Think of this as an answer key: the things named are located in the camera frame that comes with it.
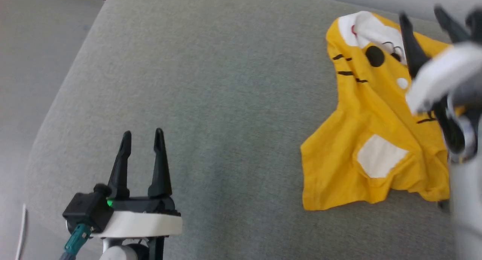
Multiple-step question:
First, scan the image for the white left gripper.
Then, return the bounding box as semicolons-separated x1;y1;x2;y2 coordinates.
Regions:
92;128;183;239

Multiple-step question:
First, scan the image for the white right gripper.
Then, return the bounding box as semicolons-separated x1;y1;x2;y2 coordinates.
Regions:
399;5;482;116

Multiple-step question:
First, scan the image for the yellow printed t-shirt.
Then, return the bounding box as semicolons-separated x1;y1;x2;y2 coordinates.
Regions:
300;11;466;211

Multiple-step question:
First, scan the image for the grey fabric sofa seat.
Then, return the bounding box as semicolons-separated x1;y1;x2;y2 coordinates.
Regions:
24;0;482;260

